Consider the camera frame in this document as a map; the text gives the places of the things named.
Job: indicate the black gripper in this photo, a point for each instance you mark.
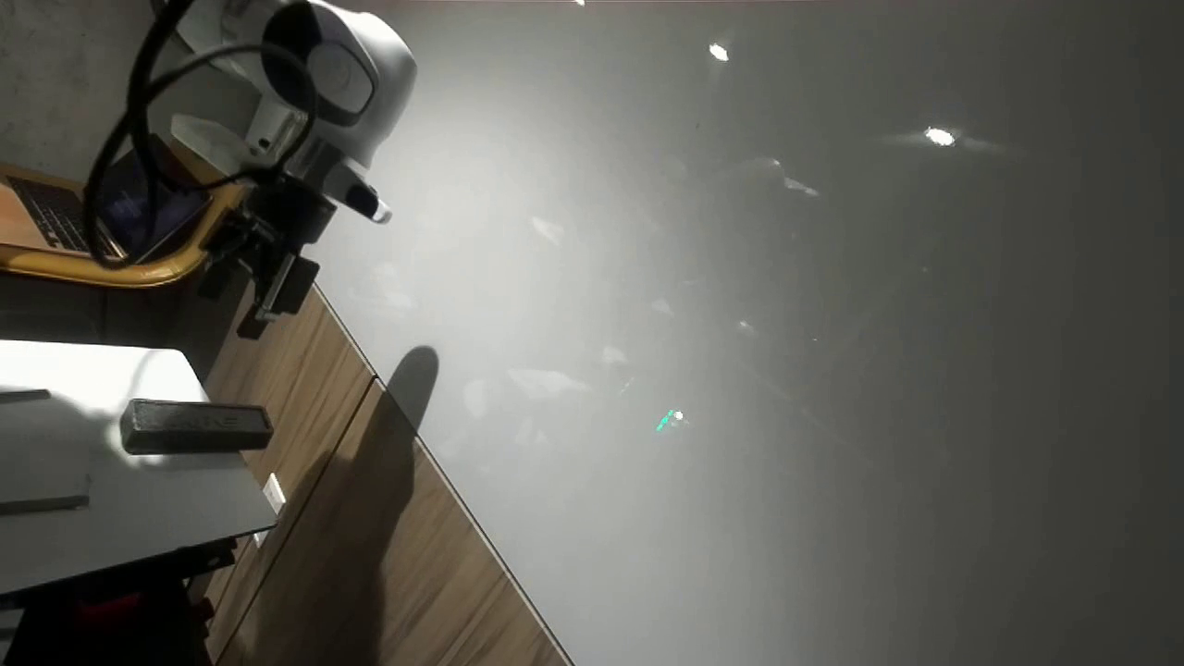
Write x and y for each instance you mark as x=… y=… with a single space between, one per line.
x=292 y=208

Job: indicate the black felt whiteboard eraser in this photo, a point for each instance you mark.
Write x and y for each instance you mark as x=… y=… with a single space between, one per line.
x=192 y=428

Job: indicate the large white whiteboard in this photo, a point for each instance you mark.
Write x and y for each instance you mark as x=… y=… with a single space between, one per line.
x=800 y=372

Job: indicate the yellow wooden chair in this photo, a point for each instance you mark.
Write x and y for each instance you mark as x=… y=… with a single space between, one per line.
x=187 y=255

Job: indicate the small white clip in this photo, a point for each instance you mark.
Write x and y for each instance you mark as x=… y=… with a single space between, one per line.
x=273 y=494

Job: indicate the open silver laptop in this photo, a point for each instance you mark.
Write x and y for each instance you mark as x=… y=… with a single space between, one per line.
x=49 y=215

